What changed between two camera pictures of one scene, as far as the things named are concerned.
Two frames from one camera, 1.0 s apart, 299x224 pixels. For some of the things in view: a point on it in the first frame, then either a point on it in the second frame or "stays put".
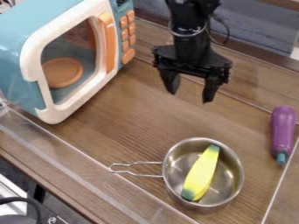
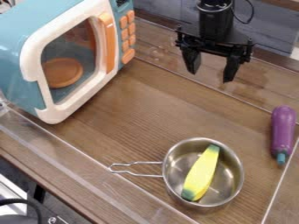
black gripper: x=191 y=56 to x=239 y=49
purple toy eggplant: x=283 y=131 stays put
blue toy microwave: x=62 y=50 stays put
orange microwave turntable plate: x=63 y=72 stays put
